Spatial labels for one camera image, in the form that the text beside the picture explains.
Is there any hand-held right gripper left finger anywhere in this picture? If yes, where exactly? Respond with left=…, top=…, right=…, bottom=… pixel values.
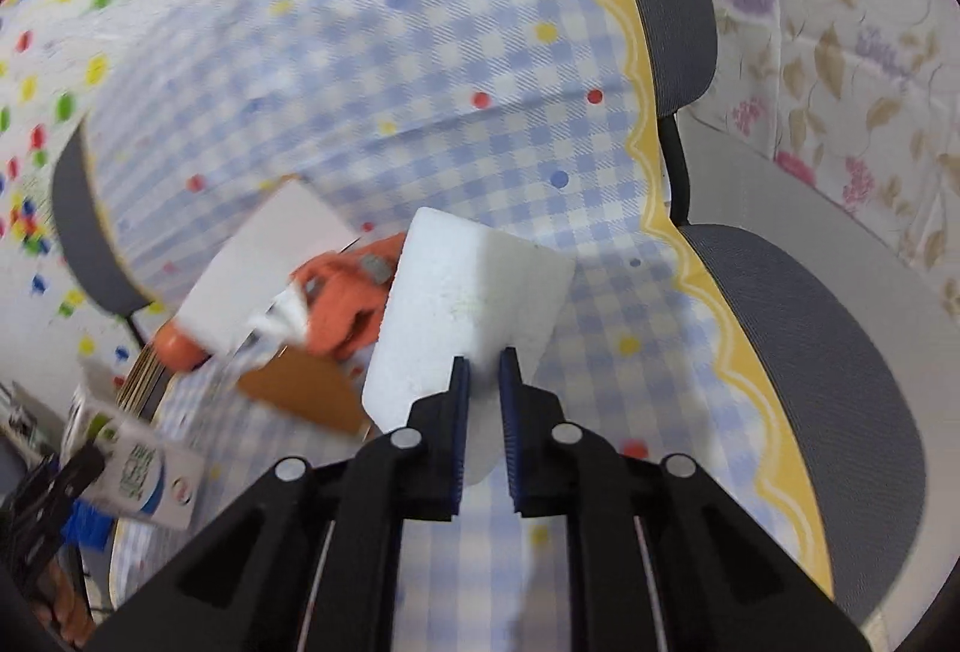
left=90, top=356, right=473, bottom=652

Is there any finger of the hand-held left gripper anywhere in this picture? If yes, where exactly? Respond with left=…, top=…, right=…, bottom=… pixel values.
left=0, top=438, right=106, bottom=593

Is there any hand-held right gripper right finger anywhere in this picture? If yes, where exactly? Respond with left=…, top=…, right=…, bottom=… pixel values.
left=499, top=346, right=875, bottom=652

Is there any white milk carton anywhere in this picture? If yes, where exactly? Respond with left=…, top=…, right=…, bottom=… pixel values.
left=64, top=356, right=207, bottom=531

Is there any white foam block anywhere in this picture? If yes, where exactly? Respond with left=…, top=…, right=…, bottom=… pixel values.
left=361, top=206, right=577, bottom=488

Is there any white crumpled paper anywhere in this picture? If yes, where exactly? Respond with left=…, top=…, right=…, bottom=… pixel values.
left=247, top=288, right=310, bottom=354

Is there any grey office chair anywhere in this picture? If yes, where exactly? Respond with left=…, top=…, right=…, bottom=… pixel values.
left=52, top=0, right=927, bottom=630

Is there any blue checkered cloth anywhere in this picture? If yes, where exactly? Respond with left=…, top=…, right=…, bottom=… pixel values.
left=75, top=0, right=837, bottom=652

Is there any balloon print plastic sheet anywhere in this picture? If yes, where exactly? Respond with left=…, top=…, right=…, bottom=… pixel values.
left=0, top=0, right=301, bottom=383

